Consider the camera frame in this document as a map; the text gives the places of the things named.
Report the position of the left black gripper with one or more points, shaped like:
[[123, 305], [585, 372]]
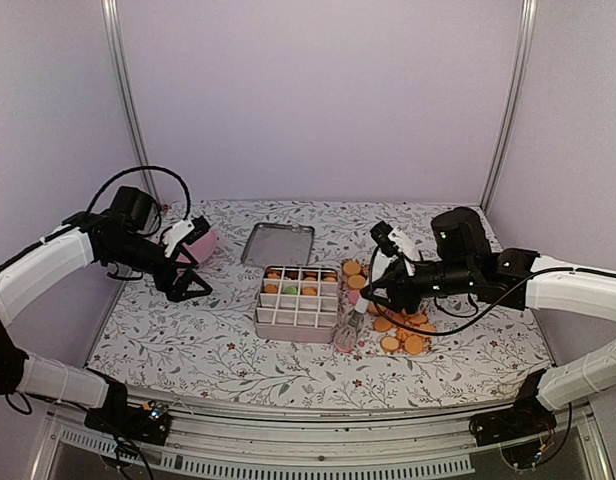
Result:
[[165, 283]]

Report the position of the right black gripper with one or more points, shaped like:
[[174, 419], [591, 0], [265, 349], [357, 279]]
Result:
[[398, 288]]

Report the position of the metal tongs white handle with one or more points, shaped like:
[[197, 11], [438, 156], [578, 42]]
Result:
[[348, 332]]

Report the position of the pink round cookie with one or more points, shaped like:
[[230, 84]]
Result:
[[342, 348]]

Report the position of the metal divided cookie tin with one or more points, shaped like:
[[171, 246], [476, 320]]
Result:
[[309, 316]]

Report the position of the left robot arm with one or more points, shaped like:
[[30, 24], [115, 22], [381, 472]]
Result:
[[115, 236]]

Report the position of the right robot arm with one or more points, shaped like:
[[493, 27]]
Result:
[[513, 278]]

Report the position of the pink plate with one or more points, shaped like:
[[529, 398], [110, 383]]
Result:
[[203, 247]]

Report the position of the floral cookie tray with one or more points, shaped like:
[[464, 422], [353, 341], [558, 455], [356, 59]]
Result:
[[409, 334]]

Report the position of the floral tablecloth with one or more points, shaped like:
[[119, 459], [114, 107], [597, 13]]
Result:
[[208, 347]]

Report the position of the metal tin lid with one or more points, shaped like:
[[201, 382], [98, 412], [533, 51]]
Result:
[[278, 244]]

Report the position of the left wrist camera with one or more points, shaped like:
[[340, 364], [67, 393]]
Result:
[[183, 231]]

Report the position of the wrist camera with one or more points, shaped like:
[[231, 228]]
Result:
[[394, 246], [183, 231]]

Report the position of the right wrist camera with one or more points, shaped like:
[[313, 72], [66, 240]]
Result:
[[394, 246]]

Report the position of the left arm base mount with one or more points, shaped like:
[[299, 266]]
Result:
[[116, 417]]

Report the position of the front aluminium rail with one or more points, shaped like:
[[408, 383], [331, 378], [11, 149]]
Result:
[[211, 439]]

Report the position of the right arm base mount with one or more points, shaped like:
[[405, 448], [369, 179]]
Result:
[[527, 426]]

